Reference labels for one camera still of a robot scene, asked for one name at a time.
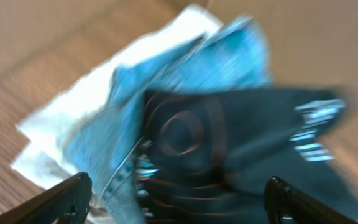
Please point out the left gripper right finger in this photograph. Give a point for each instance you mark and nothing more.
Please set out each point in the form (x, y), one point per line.
(286, 204)

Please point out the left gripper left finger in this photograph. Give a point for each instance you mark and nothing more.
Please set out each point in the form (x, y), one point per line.
(66, 203)

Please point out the black cycling jersey orange lines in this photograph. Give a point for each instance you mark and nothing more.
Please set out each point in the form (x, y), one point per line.
(211, 156)

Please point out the folded white cloth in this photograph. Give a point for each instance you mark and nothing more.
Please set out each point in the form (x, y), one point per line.
(49, 128)

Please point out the folded blue jeans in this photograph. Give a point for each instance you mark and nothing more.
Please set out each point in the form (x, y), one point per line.
(166, 102)

